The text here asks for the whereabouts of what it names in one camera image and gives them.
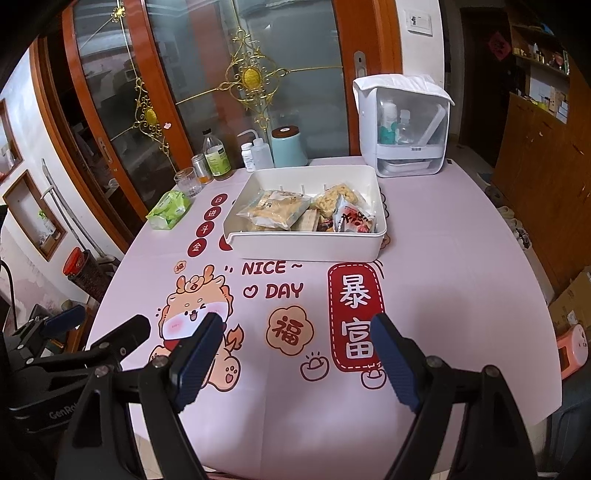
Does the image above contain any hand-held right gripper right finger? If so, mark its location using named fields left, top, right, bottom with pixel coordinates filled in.
left=370, top=314, right=539, bottom=480

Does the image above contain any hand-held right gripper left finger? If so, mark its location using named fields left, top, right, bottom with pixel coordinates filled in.
left=53, top=312, right=225, bottom=480

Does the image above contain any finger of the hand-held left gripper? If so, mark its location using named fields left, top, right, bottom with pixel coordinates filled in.
left=9, top=305, right=87, bottom=356
left=7, top=315, right=151, bottom=407

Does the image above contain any white red snack bag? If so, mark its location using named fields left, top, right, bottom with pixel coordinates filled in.
left=331, top=193, right=375, bottom=234

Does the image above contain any white plastic storage tray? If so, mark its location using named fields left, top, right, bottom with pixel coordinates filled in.
left=223, top=165, right=387, bottom=263

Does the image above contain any beige cake slab packet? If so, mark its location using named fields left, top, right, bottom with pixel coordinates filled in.
left=291, top=207, right=324, bottom=233

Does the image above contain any large clear bread packet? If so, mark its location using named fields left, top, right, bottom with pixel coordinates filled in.
left=236, top=189, right=315, bottom=232

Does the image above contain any puffed rice cracker packet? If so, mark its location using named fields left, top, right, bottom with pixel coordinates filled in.
left=310, top=182, right=362, bottom=219

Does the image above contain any red lid jar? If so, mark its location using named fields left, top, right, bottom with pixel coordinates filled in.
left=63, top=247, right=112, bottom=301

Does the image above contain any green tissue pack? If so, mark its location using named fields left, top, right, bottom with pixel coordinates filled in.
left=146, top=190, right=194, bottom=230

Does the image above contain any clear drinking glass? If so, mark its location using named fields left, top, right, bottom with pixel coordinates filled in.
left=174, top=167, right=202, bottom=198

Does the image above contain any small metal can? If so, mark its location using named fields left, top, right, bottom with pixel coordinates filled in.
left=191, top=154, right=212, bottom=184

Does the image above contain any pink appliance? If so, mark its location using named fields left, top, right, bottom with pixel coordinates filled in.
left=555, top=324, right=591, bottom=380

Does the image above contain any cardboard box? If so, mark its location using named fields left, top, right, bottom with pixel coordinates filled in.
left=547, top=272, right=591, bottom=337

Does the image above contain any glass bottle green label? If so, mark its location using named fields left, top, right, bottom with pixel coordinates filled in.
left=202, top=129, right=232, bottom=181

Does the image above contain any white squeeze bottle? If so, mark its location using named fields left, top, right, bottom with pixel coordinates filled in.
left=237, top=129, right=275, bottom=171

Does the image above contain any light blue canister brown lid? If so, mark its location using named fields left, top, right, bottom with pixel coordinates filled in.
left=271, top=126, right=308, bottom=169

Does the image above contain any white storage box clear window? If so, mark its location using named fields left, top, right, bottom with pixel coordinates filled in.
left=352, top=74, right=455, bottom=178

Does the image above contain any wooden cabinet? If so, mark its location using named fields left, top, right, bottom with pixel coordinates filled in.
left=492, top=0, right=591, bottom=296

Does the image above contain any teal bottle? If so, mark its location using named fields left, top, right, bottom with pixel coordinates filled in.
left=378, top=102, right=399, bottom=145

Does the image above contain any dark wooden door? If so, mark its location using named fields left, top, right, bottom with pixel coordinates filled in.
left=459, top=7, right=511, bottom=148

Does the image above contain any wooden framed glass door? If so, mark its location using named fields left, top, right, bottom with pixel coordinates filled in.
left=30, top=0, right=402, bottom=252

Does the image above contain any red door ornament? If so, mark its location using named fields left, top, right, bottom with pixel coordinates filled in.
left=487, top=32, right=509, bottom=61

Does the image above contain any wooden framed wall niche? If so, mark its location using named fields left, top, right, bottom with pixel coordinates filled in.
left=2, top=168, right=68, bottom=263
left=0, top=99, right=24, bottom=174

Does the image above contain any white light switch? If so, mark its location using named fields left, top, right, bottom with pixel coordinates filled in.
left=406, top=10, right=433, bottom=37

